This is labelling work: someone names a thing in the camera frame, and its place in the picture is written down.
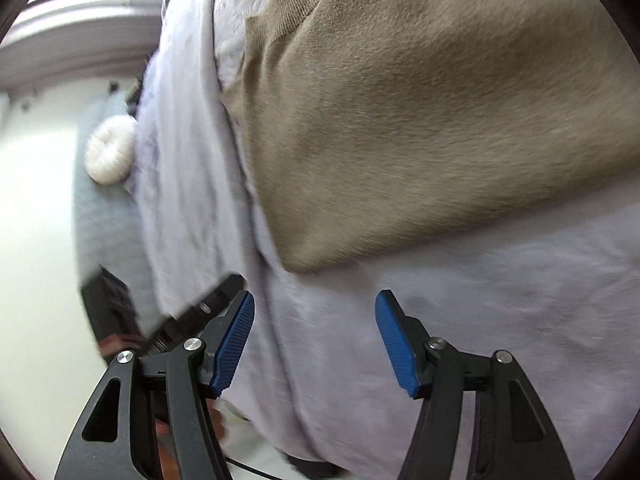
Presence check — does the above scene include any brown knit sweater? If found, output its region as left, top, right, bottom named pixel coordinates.
left=224, top=0, right=639, bottom=273

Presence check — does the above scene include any person's left hand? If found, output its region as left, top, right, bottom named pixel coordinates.
left=96, top=331, right=227, bottom=480

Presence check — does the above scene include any lavender plush blanket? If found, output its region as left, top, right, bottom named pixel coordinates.
left=129, top=0, right=320, bottom=462

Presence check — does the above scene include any white round pleated cushion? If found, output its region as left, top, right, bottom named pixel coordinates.
left=84, top=114, right=138, bottom=185

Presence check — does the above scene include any lavender embossed bedspread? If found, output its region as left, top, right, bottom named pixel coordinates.
left=204, top=0, right=640, bottom=480

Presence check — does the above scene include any grey window curtain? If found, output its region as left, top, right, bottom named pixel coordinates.
left=1, top=3, right=162, bottom=93

